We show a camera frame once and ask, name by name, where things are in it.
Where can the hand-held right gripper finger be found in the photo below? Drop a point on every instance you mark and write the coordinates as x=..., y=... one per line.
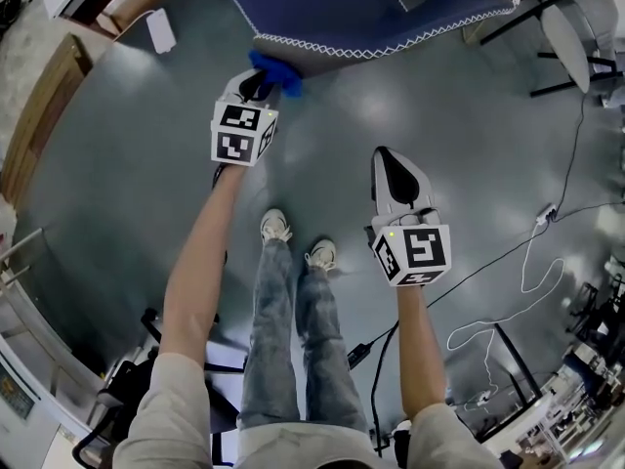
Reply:
x=380, y=188
x=424, y=188

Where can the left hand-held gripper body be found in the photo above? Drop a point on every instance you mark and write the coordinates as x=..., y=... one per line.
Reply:
x=239, y=135

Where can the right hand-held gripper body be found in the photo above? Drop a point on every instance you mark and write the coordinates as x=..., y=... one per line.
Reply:
x=420, y=249

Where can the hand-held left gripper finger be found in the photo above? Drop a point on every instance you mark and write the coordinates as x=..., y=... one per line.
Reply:
x=270, y=98
x=232, y=88

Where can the blue cloth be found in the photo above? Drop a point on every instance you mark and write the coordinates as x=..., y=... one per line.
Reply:
x=288, y=81

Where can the blue chair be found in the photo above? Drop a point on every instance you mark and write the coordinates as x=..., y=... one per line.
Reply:
x=332, y=12

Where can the person's right forearm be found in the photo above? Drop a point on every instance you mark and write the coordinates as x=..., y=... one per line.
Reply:
x=420, y=354

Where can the person's left forearm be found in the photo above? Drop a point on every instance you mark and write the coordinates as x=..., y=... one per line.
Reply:
x=195, y=286

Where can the person's right white shoe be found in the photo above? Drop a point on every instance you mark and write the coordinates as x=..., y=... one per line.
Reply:
x=321, y=254

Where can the person's white shoe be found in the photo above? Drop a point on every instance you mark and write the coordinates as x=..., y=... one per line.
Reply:
x=321, y=254
x=274, y=225

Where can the white flat panel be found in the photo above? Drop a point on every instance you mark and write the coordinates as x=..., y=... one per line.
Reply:
x=161, y=29

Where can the person's left white shoe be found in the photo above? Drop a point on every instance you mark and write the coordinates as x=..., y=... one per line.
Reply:
x=274, y=225

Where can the black power adapter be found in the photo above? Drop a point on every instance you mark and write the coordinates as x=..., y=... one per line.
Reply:
x=359, y=354

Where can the small white power strip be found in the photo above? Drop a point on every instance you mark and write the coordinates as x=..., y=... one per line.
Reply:
x=483, y=397

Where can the person's grey jeans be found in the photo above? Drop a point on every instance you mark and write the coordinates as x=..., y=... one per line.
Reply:
x=268, y=350

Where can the stack of wooden planks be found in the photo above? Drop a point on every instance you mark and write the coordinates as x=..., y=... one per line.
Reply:
x=44, y=115

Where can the grey chair black legs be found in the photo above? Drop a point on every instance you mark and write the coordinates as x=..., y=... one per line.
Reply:
x=569, y=42

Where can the black office chair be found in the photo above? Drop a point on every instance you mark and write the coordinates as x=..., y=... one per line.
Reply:
x=122, y=384

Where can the person's beige sweater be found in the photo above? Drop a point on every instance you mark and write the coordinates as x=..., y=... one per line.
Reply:
x=161, y=408

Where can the white framed tray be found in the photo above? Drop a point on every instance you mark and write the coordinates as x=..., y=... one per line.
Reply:
x=14, y=391

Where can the white desk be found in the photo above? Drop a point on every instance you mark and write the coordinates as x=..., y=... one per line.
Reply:
x=29, y=438

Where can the white table with black frame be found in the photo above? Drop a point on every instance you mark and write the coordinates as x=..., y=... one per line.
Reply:
x=512, y=359

